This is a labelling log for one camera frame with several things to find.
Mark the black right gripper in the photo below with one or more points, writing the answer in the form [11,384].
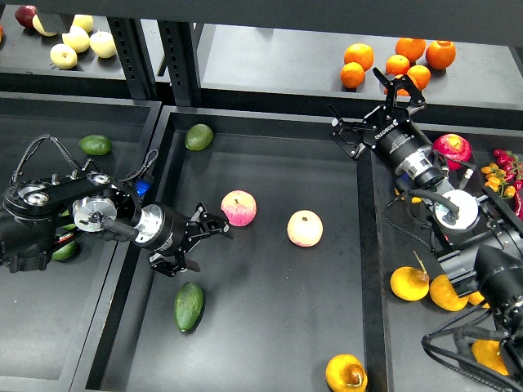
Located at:
[388,130]

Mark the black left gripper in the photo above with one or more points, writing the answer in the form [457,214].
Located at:
[161,230]

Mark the long green avocado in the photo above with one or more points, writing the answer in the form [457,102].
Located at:
[188,305]

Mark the yellow pear under arm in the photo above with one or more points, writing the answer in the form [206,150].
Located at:
[443,294]

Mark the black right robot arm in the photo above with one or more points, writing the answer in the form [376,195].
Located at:
[473,237]

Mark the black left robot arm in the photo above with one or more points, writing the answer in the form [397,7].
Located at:
[40,217]

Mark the green avocado at tray corner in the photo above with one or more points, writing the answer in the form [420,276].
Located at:
[198,137]

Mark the green avocado left group lower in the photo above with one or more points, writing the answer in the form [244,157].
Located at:
[66,252]

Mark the green avocado upper left tray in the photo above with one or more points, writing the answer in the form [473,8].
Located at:
[96,145]

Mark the yellow pear with stem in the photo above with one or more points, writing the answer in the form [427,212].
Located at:
[409,283]

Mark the orange front lowest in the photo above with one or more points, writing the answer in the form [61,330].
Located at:
[402,85]

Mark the orange lower left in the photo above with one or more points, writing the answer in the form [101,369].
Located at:
[352,75]

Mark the small orange middle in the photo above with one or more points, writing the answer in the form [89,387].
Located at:
[397,64]

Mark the orange right middle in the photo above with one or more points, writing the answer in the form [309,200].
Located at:
[421,74]

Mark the orange top left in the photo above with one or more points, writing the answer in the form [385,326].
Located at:
[360,53]

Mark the pink red apple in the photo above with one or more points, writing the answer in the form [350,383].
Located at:
[240,207]

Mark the orange top middle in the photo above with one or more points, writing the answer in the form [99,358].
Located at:
[411,48]

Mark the orange top right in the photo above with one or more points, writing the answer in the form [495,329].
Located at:
[440,54]

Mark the red apple right tray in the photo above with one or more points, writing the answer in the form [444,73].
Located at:
[454,148]

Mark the pale yellow pink apple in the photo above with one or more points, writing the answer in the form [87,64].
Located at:
[305,228]

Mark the black centre tray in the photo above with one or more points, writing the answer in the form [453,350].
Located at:
[273,313]

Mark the cherry tomato bunch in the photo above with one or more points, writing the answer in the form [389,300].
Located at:
[504,174]

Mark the red chili pepper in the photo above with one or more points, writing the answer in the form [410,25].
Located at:
[518,205]

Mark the black shelf upright right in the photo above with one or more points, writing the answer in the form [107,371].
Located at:
[181,61]

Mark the black shelf upright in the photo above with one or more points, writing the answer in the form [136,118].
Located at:
[181,61]
[134,57]

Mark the black shelf upright left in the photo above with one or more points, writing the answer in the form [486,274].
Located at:
[134,57]

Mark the pale yellow apple right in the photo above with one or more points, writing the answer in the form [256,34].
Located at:
[102,43]

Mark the pale yellow apple front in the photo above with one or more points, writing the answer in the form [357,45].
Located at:
[63,56]

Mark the pale yellow apple middle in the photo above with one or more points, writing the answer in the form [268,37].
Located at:
[77,38]

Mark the pale yellow apple back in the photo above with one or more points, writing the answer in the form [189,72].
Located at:
[84,22]

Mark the pale yellow apple slice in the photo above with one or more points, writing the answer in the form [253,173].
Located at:
[37,24]

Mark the dark red apple shelf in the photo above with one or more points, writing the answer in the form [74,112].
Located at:
[25,14]

